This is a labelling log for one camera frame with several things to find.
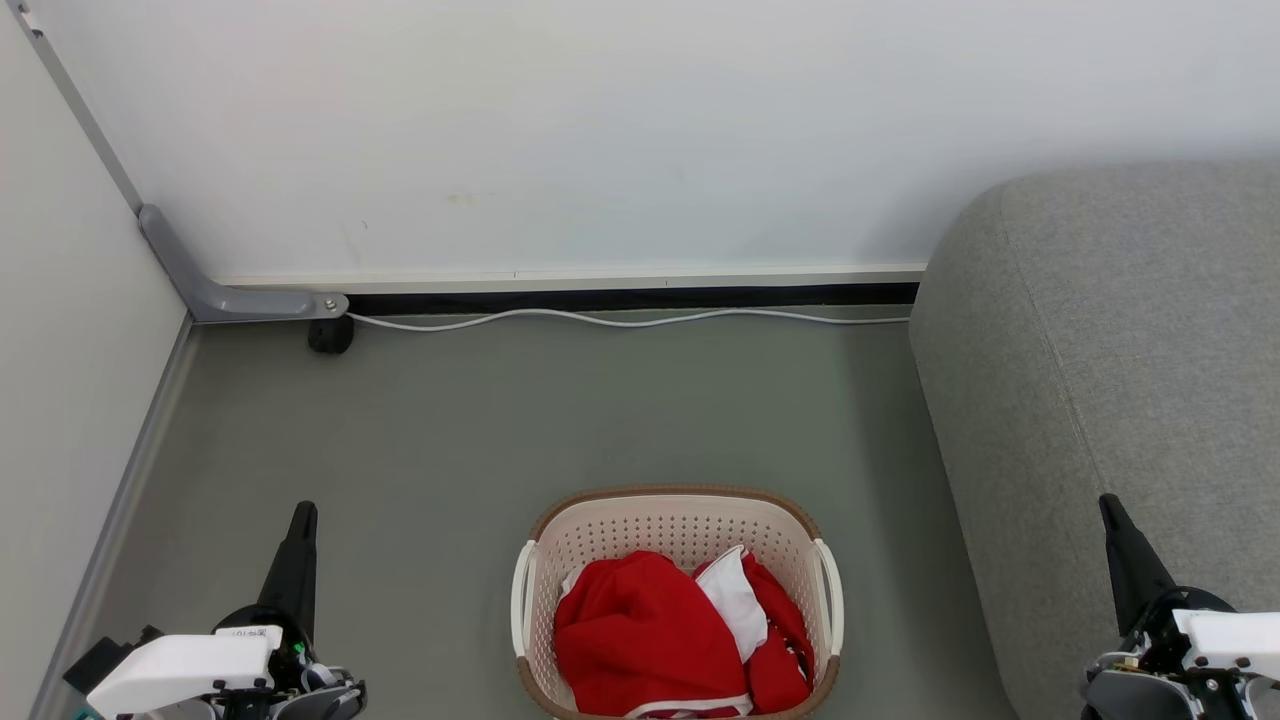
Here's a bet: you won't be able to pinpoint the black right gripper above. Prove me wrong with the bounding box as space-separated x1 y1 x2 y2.
1080 493 1280 720

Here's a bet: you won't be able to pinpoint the red shorts with elastic waistband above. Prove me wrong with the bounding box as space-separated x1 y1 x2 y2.
553 550 753 719

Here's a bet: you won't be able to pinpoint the black caster wheel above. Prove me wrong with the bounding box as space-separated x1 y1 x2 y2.
307 316 356 356

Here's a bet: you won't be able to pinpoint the grey metal partition bracket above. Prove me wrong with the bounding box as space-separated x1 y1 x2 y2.
4 0 350 324

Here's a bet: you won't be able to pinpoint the cream perforated laundry basket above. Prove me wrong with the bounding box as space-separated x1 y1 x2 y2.
511 486 845 720

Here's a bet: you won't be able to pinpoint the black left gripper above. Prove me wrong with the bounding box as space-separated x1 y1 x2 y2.
213 501 367 720

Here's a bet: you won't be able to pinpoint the red and white garment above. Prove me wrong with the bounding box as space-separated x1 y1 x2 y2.
694 545 815 714

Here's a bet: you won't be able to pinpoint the white power cable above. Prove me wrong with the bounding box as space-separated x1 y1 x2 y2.
345 307 912 332

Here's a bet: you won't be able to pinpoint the grey fabric sofa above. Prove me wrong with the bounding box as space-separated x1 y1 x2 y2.
908 160 1280 720

